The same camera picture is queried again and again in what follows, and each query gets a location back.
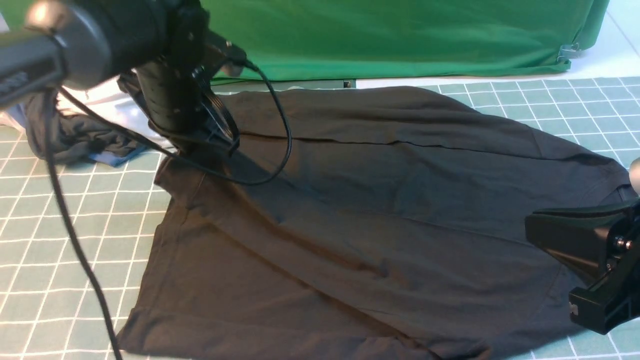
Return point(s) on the metal binder clip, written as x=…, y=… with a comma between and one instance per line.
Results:
x=569, y=52

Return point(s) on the dark crumpled shirt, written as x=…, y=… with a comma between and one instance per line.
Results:
x=44, y=105

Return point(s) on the green checkered table mat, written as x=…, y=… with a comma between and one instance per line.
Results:
x=48, y=309

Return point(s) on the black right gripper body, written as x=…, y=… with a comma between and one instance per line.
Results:
x=601, y=245

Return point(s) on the white crumpled shirt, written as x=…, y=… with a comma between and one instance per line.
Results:
x=114, y=105

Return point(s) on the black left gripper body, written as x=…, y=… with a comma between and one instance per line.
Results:
x=173, y=88

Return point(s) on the dark gray long-sleeved shirt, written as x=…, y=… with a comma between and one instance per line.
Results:
x=395, y=232

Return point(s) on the green backdrop cloth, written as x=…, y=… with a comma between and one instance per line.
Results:
x=308, y=40

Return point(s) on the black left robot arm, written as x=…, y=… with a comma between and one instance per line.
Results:
x=82, y=43

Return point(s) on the blue crumpled garment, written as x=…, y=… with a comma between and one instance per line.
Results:
x=77, y=139

